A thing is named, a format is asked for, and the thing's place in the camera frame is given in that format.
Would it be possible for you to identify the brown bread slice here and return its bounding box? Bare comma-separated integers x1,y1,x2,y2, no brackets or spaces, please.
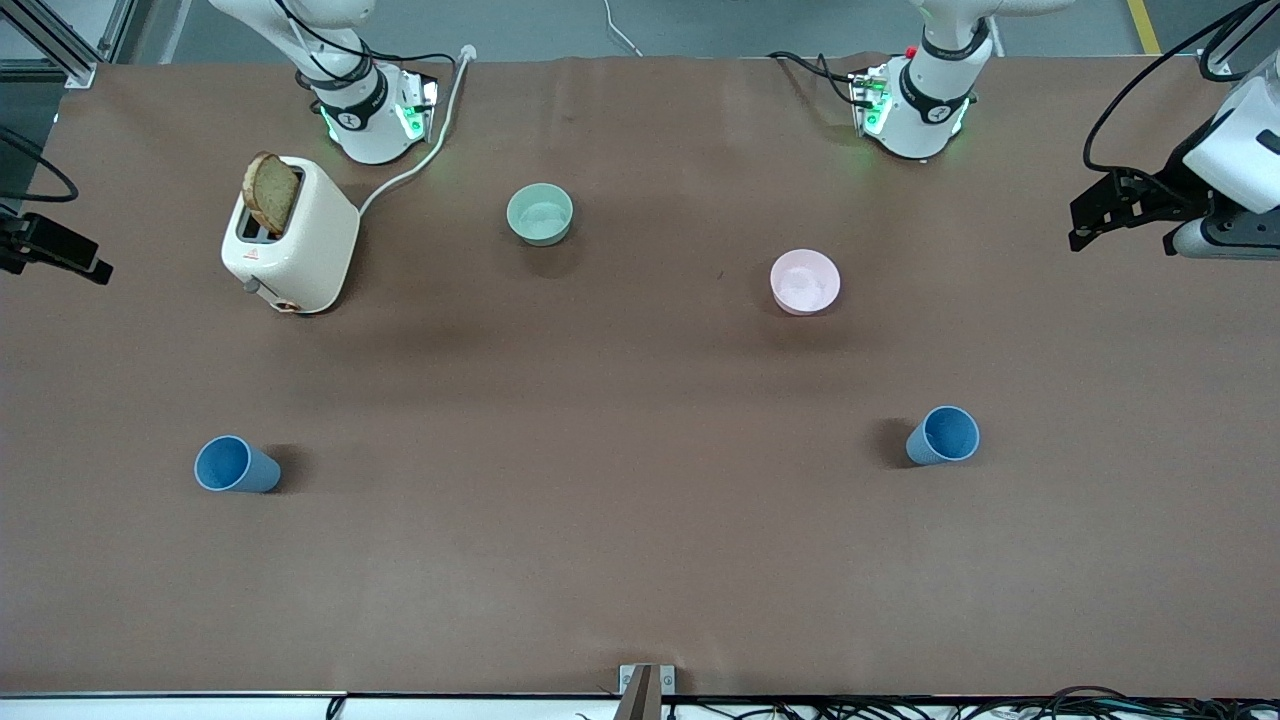
242,152,301,237

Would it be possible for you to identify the cream white toaster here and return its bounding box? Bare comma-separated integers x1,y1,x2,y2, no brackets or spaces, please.
221,156,361,315

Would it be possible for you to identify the black arm wrist cable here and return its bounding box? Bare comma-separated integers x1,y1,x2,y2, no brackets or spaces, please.
1083,0,1280,176
0,128,79,203

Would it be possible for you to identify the black right arm base cable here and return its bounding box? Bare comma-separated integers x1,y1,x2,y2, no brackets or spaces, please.
272,0,458,93

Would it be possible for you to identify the metal table edge bracket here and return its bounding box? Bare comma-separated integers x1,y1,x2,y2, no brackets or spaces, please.
619,664,676,720

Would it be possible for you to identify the green bowl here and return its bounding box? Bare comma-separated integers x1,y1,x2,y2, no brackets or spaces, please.
506,183,575,247

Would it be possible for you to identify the black right arm wrist cable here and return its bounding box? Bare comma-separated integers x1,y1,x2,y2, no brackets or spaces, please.
0,128,79,203

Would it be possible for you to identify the black arm base cable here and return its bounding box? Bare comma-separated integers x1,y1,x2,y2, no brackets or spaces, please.
768,48,863,109
272,0,458,93

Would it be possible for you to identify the black left arm wrist cable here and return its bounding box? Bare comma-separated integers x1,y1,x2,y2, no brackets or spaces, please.
1083,0,1280,176

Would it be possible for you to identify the white toaster power cable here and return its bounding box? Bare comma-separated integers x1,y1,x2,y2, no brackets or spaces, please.
357,45,477,217

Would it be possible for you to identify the blue plastic cup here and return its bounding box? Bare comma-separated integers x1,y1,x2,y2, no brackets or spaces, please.
906,405,981,467
194,435,282,494

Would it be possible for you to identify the pink bowl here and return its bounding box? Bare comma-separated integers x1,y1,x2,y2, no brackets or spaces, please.
770,249,841,316

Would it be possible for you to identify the white floor cable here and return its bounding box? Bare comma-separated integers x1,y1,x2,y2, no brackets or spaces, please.
603,0,643,57

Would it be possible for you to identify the black left arm base cable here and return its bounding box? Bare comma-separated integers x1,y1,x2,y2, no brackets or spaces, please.
768,48,863,109

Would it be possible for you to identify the brown table mat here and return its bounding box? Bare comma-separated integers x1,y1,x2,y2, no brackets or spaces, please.
0,55,1280,698

